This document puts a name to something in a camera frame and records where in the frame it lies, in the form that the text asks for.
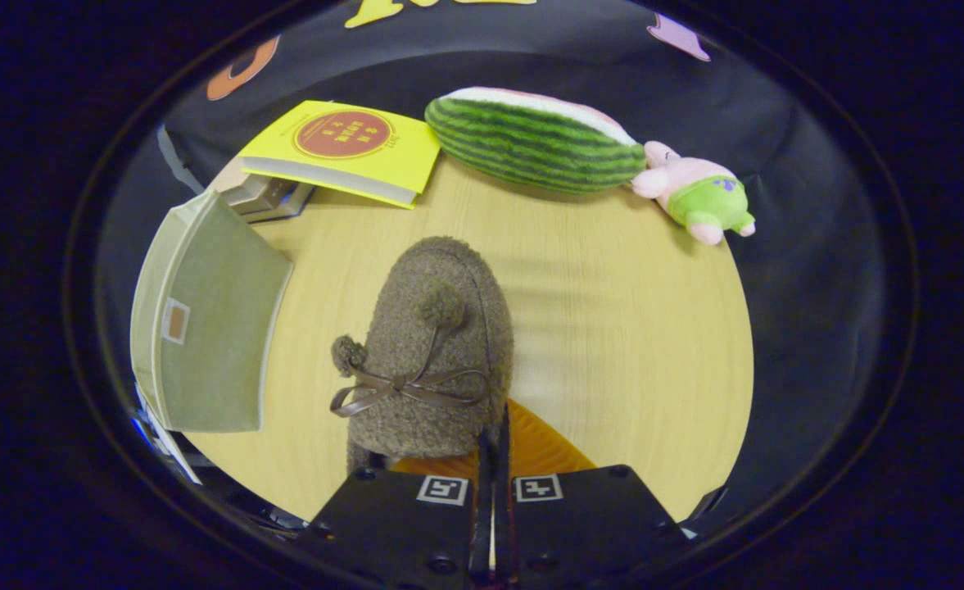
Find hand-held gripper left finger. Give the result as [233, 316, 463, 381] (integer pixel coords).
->
[300, 426, 495, 590]

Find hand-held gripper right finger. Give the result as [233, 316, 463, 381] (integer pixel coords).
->
[494, 399, 691, 590]

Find brown fuzzy shoe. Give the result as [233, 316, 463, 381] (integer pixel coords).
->
[330, 236, 515, 476]

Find grey-green fabric storage box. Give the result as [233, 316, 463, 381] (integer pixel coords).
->
[129, 190, 295, 433]

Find white printed papers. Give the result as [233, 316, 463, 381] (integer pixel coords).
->
[131, 381, 204, 486]

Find pink star plush toy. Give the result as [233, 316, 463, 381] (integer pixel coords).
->
[631, 140, 756, 247]

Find yellow book red circle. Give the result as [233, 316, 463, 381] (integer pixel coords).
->
[238, 100, 441, 210]

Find watermelon slice plush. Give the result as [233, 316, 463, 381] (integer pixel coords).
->
[424, 86, 648, 196]

